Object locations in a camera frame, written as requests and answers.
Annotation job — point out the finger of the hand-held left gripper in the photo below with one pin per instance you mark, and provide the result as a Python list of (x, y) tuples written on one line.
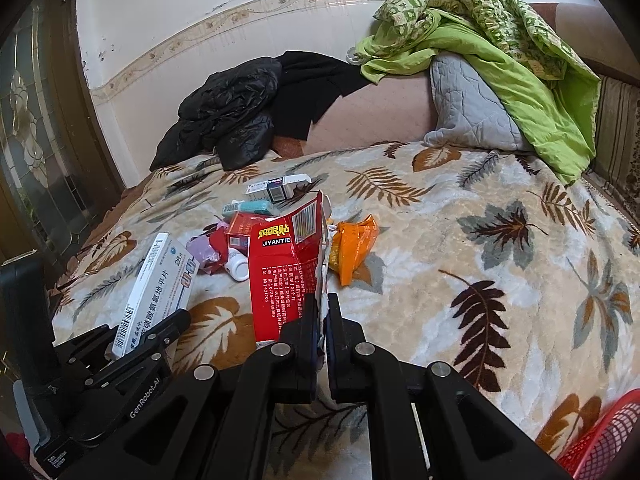
[(82, 345), (160, 335)]

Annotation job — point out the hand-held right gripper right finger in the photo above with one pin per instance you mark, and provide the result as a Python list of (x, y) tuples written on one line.
[(340, 345)]

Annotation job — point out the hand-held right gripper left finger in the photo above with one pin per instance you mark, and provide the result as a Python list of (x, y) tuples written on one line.
[(309, 325)]

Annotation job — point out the long white medicine box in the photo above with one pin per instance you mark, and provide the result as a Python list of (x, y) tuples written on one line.
[(160, 280)]

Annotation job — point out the torn red packet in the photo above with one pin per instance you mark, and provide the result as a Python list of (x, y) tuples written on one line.
[(280, 270)]

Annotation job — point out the red cigarette box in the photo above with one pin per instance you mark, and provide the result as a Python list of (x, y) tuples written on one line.
[(240, 227)]

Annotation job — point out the teal tissue packet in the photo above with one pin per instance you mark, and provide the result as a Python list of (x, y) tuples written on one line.
[(250, 206)]

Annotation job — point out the orange foil packet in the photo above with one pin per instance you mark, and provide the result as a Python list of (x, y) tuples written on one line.
[(350, 250)]

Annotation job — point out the purple wrapper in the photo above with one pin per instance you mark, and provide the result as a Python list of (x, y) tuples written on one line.
[(202, 250)]

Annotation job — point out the white plastic bottle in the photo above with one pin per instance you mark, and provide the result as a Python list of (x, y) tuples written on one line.
[(235, 265)]

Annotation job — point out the dark red wrapper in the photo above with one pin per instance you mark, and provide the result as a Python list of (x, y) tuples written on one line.
[(219, 242)]

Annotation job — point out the small white and blue box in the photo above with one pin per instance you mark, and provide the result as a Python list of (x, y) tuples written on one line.
[(275, 190)]

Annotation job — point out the leaf-print blanket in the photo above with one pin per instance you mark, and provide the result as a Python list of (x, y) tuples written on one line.
[(475, 260)]

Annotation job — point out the wooden door with glass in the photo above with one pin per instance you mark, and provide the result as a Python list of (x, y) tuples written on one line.
[(30, 110)]

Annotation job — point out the pink sofa backrest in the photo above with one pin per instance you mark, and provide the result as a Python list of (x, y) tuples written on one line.
[(380, 115)]

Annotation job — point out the black puffer jacket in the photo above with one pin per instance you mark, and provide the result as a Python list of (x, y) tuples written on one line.
[(225, 100)]

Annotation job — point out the black cloth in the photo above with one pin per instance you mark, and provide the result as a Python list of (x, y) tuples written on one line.
[(320, 85)]

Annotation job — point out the grey quilted pillow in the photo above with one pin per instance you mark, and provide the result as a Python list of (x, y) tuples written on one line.
[(465, 105)]

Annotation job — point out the clear plastic piece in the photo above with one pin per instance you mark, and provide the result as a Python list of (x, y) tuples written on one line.
[(355, 56)]

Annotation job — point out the red plastic basket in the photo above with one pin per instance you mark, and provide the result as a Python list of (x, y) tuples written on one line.
[(610, 440)]

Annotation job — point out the green patterned quilt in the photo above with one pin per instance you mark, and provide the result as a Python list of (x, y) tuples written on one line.
[(525, 100)]

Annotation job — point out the striped cushion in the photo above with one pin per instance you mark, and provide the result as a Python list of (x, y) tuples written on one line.
[(617, 130)]

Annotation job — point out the brown cushion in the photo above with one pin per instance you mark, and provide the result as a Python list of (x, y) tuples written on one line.
[(565, 30)]

